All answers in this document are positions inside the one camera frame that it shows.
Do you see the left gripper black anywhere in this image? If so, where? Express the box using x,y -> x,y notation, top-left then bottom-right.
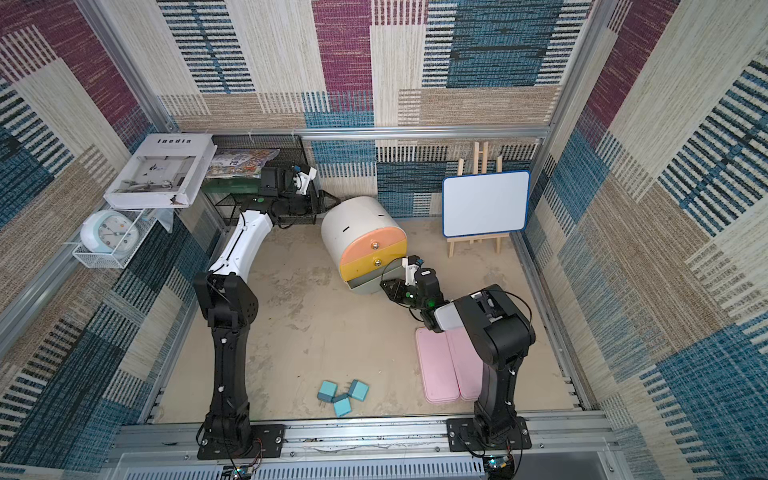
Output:
277,190 -> 340,217

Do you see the pale green drawer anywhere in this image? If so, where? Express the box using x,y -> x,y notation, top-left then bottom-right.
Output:
347,265 -> 403,295

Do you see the yellow drawer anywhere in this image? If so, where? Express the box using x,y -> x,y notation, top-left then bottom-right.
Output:
340,243 -> 407,282

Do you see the white round drawer cabinet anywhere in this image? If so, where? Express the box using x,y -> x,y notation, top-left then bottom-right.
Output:
321,196 -> 408,276

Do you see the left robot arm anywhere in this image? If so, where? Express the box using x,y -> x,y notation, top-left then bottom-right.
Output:
193,189 -> 341,458

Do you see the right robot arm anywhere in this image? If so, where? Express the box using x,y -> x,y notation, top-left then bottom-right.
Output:
379,255 -> 536,450

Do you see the pink case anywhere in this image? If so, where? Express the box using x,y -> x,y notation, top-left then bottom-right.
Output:
415,328 -> 483,405

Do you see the colourful snack bag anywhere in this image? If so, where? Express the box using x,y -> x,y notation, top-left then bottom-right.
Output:
206,149 -> 280,179

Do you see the green book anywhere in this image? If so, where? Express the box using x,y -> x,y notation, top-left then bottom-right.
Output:
202,177 -> 261,195

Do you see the wooden easel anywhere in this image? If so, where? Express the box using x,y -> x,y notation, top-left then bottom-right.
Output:
442,141 -> 506,258

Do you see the blue framed whiteboard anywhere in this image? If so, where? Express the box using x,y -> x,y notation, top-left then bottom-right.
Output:
442,170 -> 531,239

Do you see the blue plug right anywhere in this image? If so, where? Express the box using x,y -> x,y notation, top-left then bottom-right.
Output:
347,379 -> 369,402

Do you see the blue plug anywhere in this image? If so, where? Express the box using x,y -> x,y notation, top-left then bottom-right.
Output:
317,380 -> 338,403
347,379 -> 369,402
332,394 -> 352,417

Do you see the white magazine box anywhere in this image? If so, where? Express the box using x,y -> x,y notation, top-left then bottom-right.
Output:
104,133 -> 217,210

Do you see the blue plug left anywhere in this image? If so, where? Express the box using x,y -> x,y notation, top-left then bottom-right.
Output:
317,380 -> 338,403

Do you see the blue plug middle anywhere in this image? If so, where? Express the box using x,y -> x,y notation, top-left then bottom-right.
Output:
332,394 -> 352,417

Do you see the white alarm clock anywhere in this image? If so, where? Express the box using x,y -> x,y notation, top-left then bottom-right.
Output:
80,210 -> 141,256

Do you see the black wire shelf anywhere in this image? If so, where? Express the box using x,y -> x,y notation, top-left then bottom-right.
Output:
202,135 -> 314,226

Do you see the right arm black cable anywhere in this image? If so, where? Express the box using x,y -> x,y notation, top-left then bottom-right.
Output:
380,257 -> 534,325

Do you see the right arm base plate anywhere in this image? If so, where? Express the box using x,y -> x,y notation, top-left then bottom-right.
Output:
445,416 -> 532,454

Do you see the clear wire basket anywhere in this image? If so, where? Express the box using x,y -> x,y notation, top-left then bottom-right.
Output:
64,209 -> 174,269

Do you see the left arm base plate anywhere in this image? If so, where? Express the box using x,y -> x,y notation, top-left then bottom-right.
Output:
196,421 -> 286,460

